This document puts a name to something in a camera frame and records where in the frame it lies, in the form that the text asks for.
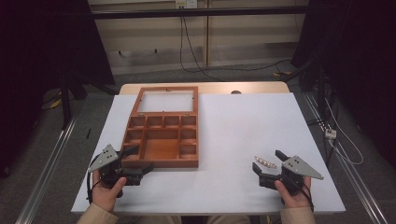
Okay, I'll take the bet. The person's left hand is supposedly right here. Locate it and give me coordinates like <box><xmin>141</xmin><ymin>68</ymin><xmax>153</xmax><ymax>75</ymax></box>
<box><xmin>92</xmin><ymin>169</ymin><xmax>128</xmax><ymax>214</ymax></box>

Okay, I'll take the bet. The black metal stand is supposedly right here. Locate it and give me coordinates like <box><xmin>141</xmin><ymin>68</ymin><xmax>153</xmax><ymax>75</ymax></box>
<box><xmin>43</xmin><ymin>71</ymin><xmax>120</xmax><ymax>131</ymax></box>

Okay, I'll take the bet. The person's right hand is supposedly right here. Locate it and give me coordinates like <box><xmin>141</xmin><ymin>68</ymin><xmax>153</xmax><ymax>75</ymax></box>
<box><xmin>274</xmin><ymin>175</ymin><xmax>313</xmax><ymax>209</ymax></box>

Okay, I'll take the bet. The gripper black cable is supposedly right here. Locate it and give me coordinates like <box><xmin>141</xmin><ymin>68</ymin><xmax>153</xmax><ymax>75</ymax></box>
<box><xmin>86</xmin><ymin>153</ymin><xmax>102</xmax><ymax>205</ymax></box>
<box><xmin>300</xmin><ymin>183</ymin><xmax>316</xmax><ymax>213</ymax></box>

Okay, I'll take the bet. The black horizontal bar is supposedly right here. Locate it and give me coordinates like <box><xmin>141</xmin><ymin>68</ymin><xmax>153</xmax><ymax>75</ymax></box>
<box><xmin>91</xmin><ymin>5</ymin><xmax>311</xmax><ymax>21</ymax></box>

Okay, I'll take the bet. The aluminium rail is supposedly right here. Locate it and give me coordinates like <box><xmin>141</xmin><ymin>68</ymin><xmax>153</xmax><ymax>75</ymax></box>
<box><xmin>14</xmin><ymin>115</ymin><xmax>78</xmax><ymax>224</ymax></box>
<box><xmin>303</xmin><ymin>91</ymin><xmax>390</xmax><ymax>224</ymax></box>

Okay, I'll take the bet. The white wall socket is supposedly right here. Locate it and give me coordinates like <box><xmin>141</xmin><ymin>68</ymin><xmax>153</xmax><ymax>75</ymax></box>
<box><xmin>175</xmin><ymin>0</ymin><xmax>199</xmax><ymax>9</ymax></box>

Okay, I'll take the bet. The wooden jewelry box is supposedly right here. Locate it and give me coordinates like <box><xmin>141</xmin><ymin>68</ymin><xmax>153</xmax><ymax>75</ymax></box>
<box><xmin>120</xmin><ymin>86</ymin><xmax>200</xmax><ymax>169</ymax></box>

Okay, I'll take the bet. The white table mat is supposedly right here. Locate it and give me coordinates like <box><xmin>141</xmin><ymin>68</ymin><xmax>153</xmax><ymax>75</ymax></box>
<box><xmin>71</xmin><ymin>91</ymin><xmax>347</xmax><ymax>217</ymax></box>

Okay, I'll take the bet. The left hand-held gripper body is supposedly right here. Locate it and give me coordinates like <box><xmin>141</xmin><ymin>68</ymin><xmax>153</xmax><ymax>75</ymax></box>
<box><xmin>87</xmin><ymin>144</ymin><xmax>144</xmax><ymax>199</ymax></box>

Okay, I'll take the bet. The black curtain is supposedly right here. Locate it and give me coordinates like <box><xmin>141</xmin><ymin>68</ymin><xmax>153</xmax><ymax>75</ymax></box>
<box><xmin>0</xmin><ymin>0</ymin><xmax>116</xmax><ymax>175</ymax></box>
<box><xmin>290</xmin><ymin>0</ymin><xmax>396</xmax><ymax>169</ymax></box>

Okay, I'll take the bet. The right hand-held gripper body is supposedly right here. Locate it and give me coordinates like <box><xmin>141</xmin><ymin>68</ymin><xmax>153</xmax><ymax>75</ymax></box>
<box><xmin>259</xmin><ymin>155</ymin><xmax>325</xmax><ymax>197</ymax></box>

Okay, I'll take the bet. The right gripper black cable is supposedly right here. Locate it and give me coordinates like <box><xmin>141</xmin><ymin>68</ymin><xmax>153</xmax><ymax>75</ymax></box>
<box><xmin>300</xmin><ymin>183</ymin><xmax>316</xmax><ymax>213</ymax></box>

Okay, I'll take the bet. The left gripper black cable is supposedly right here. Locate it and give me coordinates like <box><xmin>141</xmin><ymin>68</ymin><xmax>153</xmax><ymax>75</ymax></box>
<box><xmin>86</xmin><ymin>153</ymin><xmax>102</xmax><ymax>205</ymax></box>

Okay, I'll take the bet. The pearl bracelet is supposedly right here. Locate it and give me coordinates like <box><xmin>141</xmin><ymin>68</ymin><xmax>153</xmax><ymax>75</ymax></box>
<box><xmin>254</xmin><ymin>155</ymin><xmax>278</xmax><ymax>170</ymax></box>

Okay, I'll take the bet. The white cable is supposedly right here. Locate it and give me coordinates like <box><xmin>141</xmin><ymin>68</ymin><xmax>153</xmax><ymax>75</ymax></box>
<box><xmin>323</xmin><ymin>97</ymin><xmax>364</xmax><ymax>166</ymax></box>

